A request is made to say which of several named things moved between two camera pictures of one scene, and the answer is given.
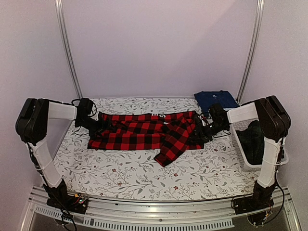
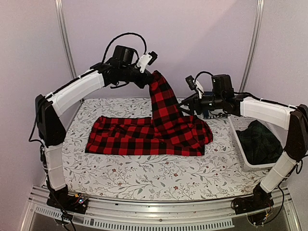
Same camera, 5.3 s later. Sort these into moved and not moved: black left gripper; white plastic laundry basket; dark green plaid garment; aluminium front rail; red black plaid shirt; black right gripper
Moved: red black plaid shirt; black left gripper; black right gripper
Not moved: dark green plaid garment; white plastic laundry basket; aluminium front rail
